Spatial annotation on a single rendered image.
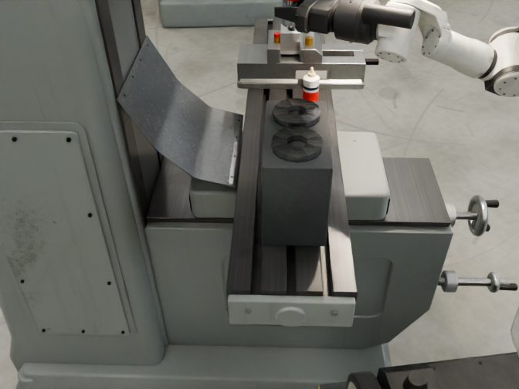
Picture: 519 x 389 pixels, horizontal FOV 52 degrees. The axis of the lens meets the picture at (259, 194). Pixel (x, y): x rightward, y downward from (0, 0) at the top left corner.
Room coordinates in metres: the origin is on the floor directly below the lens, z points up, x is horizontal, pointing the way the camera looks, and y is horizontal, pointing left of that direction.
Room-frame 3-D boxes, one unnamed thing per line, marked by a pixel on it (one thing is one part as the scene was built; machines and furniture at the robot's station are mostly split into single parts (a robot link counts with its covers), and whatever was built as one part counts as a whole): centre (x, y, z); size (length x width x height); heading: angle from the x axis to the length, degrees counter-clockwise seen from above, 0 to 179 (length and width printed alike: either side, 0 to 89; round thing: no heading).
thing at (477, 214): (1.10, -0.58, 0.64); 0.16 x 0.12 x 0.12; 87
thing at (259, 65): (1.37, -0.12, 1.00); 0.35 x 0.15 x 0.11; 87
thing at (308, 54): (1.37, -0.15, 1.03); 0.12 x 0.06 x 0.04; 177
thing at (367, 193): (1.12, -0.08, 0.80); 0.50 x 0.35 x 0.12; 87
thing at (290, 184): (0.81, -0.07, 1.04); 0.22 x 0.12 x 0.20; 177
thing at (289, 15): (1.10, -0.06, 1.23); 0.06 x 0.02 x 0.03; 62
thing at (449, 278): (0.96, -0.60, 0.52); 0.22 x 0.06 x 0.06; 87
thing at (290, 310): (1.19, -0.08, 0.90); 1.24 x 0.23 x 0.08; 177
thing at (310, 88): (1.21, -0.14, 1.00); 0.04 x 0.04 x 0.11
